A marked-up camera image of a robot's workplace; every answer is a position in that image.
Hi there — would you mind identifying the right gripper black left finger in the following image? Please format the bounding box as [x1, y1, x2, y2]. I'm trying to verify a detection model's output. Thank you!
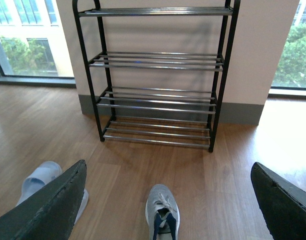
[0, 159, 87, 240]

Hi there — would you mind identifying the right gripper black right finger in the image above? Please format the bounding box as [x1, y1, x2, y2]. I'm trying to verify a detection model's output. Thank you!
[251, 162, 306, 240]

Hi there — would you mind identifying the grey knit sneaker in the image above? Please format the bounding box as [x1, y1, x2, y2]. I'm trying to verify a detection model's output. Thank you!
[145, 184, 180, 240]

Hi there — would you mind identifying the black metal shoe rack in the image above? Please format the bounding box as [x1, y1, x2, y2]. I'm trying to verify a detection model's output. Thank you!
[72, 0, 241, 152]

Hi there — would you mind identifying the light blue slipper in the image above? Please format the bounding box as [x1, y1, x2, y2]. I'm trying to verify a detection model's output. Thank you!
[15, 160, 89, 227]

